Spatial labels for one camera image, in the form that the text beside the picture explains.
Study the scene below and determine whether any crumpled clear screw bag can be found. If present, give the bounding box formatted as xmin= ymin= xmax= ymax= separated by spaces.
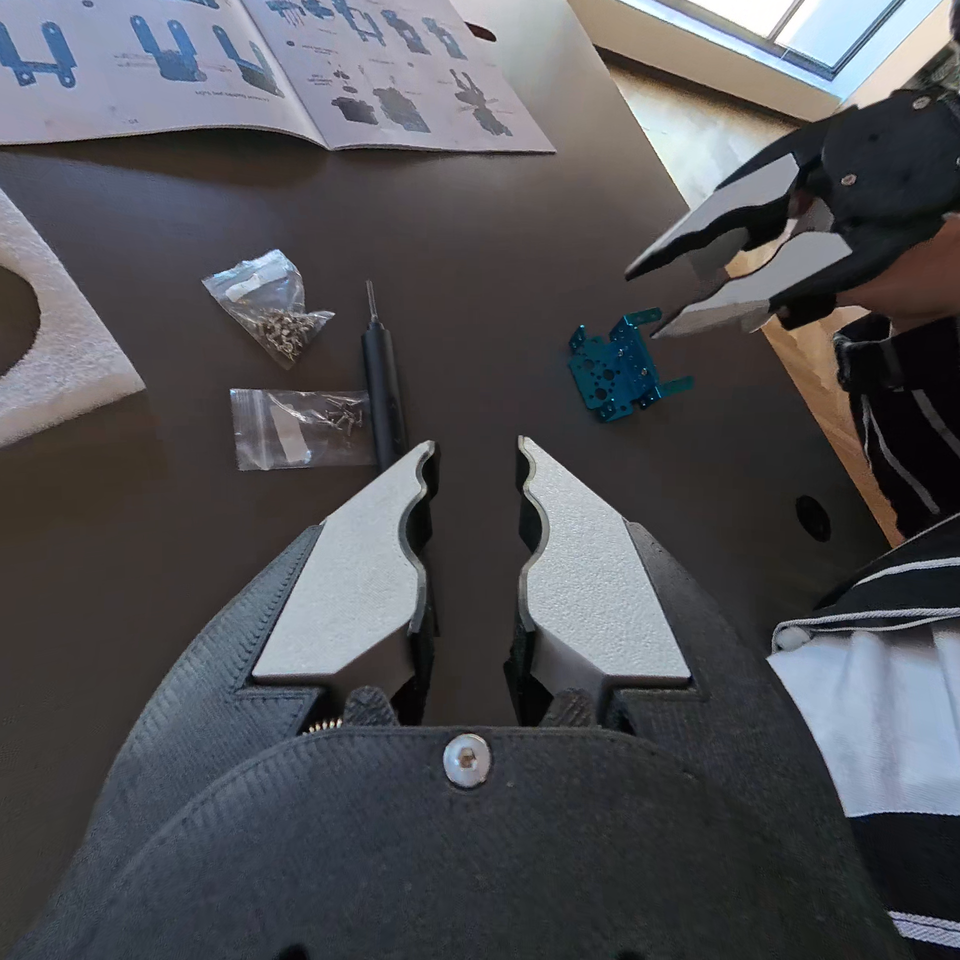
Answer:
xmin=201 ymin=249 xmax=336 ymax=370

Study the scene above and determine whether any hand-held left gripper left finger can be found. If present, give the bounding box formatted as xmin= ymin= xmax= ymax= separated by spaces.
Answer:
xmin=251 ymin=441 xmax=439 ymax=726

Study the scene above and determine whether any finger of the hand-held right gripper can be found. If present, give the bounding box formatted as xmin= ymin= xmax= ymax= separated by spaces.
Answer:
xmin=624 ymin=152 xmax=809 ymax=282
xmin=649 ymin=229 xmax=856 ymax=340

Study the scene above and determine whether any person's right forearm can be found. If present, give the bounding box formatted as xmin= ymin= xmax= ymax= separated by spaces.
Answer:
xmin=832 ymin=313 xmax=960 ymax=537

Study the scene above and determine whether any blue metal bracket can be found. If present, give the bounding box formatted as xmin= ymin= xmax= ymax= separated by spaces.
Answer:
xmin=567 ymin=306 xmax=695 ymax=423

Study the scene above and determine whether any white foam ring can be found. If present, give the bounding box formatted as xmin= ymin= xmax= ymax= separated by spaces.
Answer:
xmin=0 ymin=187 xmax=147 ymax=450

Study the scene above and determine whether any dark desk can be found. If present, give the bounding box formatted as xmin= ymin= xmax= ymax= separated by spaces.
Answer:
xmin=0 ymin=0 xmax=912 ymax=960

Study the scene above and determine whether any flat clear screw bag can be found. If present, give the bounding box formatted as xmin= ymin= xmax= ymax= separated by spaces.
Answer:
xmin=229 ymin=387 xmax=376 ymax=472

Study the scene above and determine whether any black electric screwdriver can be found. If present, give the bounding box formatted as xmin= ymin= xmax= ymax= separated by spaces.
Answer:
xmin=361 ymin=279 xmax=410 ymax=474

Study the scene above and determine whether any person's right hand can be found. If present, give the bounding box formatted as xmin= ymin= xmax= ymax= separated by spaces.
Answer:
xmin=834 ymin=216 xmax=960 ymax=333

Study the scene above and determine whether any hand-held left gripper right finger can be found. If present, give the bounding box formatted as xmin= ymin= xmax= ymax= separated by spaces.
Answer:
xmin=502 ymin=435 xmax=693 ymax=726

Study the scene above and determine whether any instruction booklet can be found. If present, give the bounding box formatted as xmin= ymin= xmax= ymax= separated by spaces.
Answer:
xmin=0 ymin=0 xmax=558 ymax=155

